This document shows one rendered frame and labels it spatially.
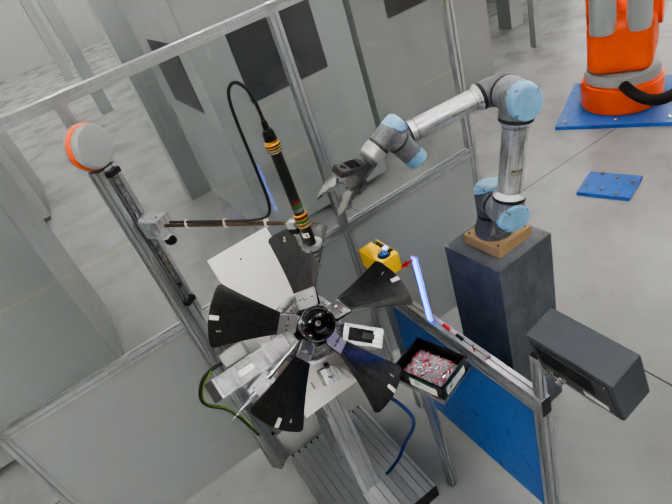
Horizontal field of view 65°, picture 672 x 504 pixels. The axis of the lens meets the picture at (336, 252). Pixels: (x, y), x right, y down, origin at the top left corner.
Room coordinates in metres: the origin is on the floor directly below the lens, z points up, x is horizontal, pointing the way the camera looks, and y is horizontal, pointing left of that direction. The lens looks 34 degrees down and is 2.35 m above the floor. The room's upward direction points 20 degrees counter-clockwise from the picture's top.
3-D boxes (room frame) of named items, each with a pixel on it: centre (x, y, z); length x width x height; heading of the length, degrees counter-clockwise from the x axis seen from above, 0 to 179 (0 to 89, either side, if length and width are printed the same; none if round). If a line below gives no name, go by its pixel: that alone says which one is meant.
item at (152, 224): (1.76, 0.58, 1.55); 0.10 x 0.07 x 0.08; 56
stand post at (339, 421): (1.46, 0.23, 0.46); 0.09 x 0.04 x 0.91; 111
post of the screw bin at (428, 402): (1.38, -0.14, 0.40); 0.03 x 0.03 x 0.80; 36
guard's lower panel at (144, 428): (2.09, 0.32, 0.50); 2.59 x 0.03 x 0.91; 111
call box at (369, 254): (1.82, -0.17, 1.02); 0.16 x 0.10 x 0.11; 21
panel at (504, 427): (1.45, -0.31, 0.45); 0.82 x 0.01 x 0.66; 21
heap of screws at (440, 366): (1.32, -0.18, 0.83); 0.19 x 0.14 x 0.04; 37
